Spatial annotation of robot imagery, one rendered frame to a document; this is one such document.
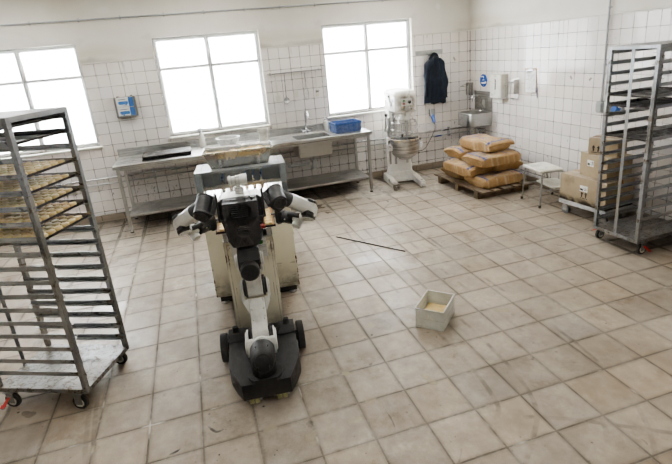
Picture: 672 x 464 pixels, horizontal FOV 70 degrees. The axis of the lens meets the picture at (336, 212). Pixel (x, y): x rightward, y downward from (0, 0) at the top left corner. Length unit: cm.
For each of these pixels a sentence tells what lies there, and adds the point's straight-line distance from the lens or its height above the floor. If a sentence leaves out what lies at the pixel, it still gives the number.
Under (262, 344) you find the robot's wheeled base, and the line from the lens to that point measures 305.
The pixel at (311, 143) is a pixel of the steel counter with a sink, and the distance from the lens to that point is 662.
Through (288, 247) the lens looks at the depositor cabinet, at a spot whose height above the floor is 45.
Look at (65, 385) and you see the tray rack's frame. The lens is 365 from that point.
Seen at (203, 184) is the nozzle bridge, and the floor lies 107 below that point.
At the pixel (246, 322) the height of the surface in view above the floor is 20.
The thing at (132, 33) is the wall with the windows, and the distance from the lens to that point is 710.
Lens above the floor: 200
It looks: 19 degrees down
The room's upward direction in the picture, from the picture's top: 5 degrees counter-clockwise
